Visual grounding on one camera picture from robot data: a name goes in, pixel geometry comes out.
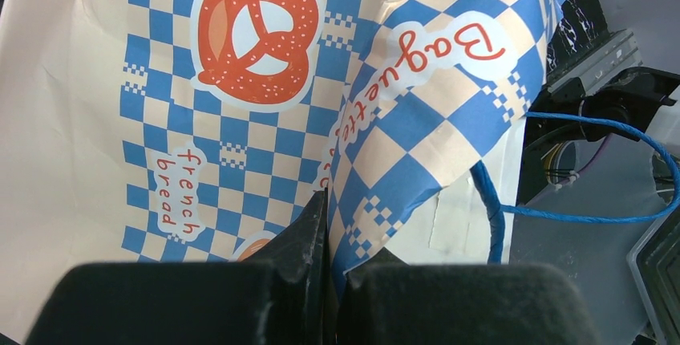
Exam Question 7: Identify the blue checkered paper bag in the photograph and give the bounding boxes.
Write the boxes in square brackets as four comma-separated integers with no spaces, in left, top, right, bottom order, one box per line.
[1,0,566,340]

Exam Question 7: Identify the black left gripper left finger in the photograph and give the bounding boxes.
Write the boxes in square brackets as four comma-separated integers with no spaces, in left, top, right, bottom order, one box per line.
[26,191,327,344]

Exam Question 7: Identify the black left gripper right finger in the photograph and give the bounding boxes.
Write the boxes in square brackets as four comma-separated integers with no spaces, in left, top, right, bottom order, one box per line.
[337,250,600,344]

